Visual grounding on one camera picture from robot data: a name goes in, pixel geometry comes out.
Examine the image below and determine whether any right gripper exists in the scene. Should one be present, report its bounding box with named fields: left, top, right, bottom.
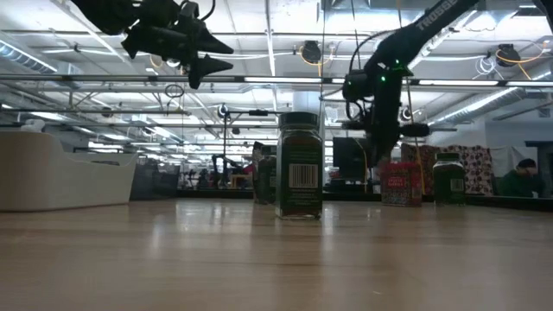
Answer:
left=366, top=83, right=432, bottom=169

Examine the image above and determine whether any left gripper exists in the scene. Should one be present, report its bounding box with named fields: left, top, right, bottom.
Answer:
left=122, top=3, right=235, bottom=91

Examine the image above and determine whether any red-lidded spice tin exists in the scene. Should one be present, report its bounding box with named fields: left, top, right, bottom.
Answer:
left=379, top=162, right=423, bottom=207

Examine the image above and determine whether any green-lidded glass spice jar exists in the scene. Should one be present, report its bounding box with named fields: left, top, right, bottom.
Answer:
left=432, top=151, right=467, bottom=206
left=275, top=111, right=325, bottom=220
left=258, top=144, right=277, bottom=205

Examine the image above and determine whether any brown spice bottle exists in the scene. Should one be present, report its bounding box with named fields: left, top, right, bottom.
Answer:
left=252, top=141, right=263, bottom=204

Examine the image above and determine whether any white plastic bin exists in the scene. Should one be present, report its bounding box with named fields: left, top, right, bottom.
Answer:
left=0, top=130, right=138, bottom=212

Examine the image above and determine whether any black monitor screen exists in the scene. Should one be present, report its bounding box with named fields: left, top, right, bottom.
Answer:
left=332, top=136, right=377, bottom=182

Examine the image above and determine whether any long overhead light bar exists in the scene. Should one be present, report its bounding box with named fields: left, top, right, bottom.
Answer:
left=0, top=73, right=553, bottom=87

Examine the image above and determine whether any white round column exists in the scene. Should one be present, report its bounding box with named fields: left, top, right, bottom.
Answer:
left=292, top=90, right=327, bottom=114

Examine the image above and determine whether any floral patterned cloth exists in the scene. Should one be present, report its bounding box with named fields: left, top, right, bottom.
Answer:
left=400, top=143, right=498, bottom=196

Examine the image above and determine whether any white cloth sheet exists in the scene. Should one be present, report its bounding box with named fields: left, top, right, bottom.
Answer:
left=490, top=145, right=539, bottom=198

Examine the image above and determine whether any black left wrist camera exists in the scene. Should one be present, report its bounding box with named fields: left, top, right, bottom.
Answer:
left=177, top=0, right=200, bottom=22

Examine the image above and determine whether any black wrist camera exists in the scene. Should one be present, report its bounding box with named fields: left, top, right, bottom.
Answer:
left=177, top=0, right=200, bottom=22
left=342, top=70, right=373, bottom=104

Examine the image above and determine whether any black cable coil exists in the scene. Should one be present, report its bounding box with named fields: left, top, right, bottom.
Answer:
left=163, top=83, right=186, bottom=99

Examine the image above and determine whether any black table frame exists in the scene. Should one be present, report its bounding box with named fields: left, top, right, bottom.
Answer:
left=175, top=187, right=553, bottom=213

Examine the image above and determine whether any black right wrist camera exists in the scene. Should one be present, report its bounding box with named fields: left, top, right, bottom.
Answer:
left=342, top=70, right=373, bottom=104

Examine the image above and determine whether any black stand frame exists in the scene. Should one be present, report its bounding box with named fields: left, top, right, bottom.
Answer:
left=222, top=109, right=286, bottom=168

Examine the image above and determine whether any silver ventilation duct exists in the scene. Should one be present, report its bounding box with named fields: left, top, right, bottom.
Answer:
left=425, top=86, right=531, bottom=129
left=0, top=39, right=60, bottom=74

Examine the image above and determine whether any thin hanging cable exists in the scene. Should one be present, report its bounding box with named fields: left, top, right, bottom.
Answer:
left=317, top=0, right=327, bottom=120

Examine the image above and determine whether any black ceiling cable reel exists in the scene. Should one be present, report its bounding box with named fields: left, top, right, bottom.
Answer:
left=495, top=42, right=522, bottom=68
left=300, top=40, right=323, bottom=65

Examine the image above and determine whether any black hanging cable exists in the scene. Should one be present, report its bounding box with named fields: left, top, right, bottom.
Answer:
left=350, top=0, right=360, bottom=53

